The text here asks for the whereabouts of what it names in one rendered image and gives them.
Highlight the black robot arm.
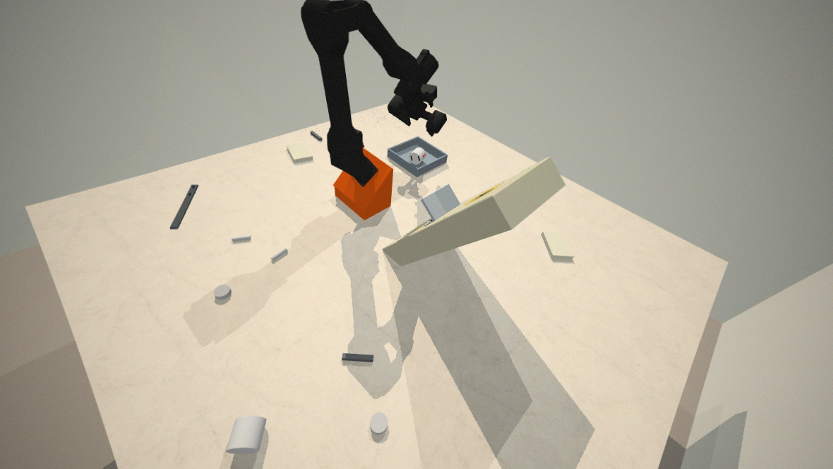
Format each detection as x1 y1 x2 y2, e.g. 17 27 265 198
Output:
301 0 438 187

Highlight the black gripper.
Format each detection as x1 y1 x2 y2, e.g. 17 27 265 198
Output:
388 93 447 137

